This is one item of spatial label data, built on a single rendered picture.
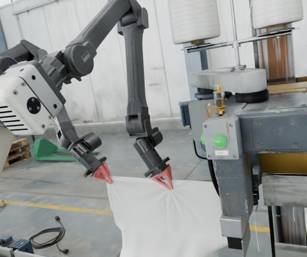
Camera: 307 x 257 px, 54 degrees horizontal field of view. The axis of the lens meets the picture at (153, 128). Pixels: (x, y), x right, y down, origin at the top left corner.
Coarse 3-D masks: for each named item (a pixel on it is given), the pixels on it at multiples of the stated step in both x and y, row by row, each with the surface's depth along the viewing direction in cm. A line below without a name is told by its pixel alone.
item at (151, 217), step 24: (120, 192) 115; (144, 192) 109; (168, 192) 104; (192, 192) 100; (216, 192) 96; (120, 216) 119; (144, 216) 112; (168, 216) 107; (192, 216) 102; (216, 216) 98; (144, 240) 111; (168, 240) 107; (192, 240) 104; (216, 240) 100
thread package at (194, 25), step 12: (168, 0) 98; (180, 0) 94; (192, 0) 93; (204, 0) 93; (216, 0) 99; (180, 12) 95; (192, 12) 94; (204, 12) 94; (216, 12) 97; (180, 24) 96; (192, 24) 94; (204, 24) 94; (216, 24) 97; (180, 36) 97; (192, 36) 95; (204, 36) 95; (216, 36) 98
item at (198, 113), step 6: (192, 102) 115; (198, 102) 114; (204, 102) 112; (210, 102) 112; (192, 108) 115; (198, 108) 114; (204, 108) 113; (210, 108) 111; (192, 114) 116; (198, 114) 115; (204, 114) 114; (210, 114) 112; (192, 120) 117; (198, 120) 115; (204, 120) 114; (192, 126) 117; (198, 126) 116; (192, 132) 118; (198, 132) 117; (198, 138) 117
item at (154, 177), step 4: (152, 172) 104; (156, 172) 102; (164, 172) 100; (168, 172) 101; (152, 176) 102; (156, 176) 102; (160, 176) 102; (168, 176) 101; (156, 180) 103; (160, 180) 103; (168, 180) 101; (164, 184) 103; (168, 188) 103; (172, 188) 102
